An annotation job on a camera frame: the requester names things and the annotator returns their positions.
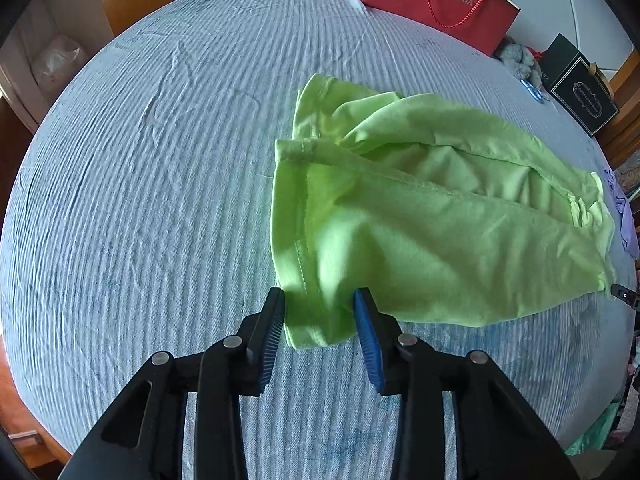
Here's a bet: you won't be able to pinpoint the green garment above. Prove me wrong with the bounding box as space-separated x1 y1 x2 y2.
270 73 617 351

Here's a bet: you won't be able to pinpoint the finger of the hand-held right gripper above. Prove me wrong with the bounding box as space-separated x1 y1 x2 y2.
611 284 640 311

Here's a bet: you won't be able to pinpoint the grey plush toy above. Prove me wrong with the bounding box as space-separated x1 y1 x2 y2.
495 37 543 86

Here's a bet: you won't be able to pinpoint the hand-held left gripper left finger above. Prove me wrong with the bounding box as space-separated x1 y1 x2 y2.
57 287 286 480

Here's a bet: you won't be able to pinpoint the purple cloth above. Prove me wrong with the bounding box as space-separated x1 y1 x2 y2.
602 170 638 256

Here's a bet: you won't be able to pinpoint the clear plastic bag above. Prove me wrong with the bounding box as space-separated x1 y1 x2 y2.
31 35 88 88

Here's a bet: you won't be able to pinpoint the green plastic bag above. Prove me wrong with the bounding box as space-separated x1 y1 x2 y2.
565 400 623 456

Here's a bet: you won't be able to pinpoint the red gift bag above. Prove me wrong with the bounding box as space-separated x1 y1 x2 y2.
361 0 521 56

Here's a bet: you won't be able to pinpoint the black gift box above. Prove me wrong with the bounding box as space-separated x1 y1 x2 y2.
540 33 621 138

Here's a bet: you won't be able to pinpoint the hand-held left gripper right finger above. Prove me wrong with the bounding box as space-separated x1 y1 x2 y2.
354 287 581 480

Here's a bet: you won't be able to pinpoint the blue striped bedspread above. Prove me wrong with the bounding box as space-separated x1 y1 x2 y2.
0 0 640 480

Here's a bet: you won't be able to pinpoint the blue scissors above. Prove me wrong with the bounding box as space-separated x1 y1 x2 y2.
520 79 551 105

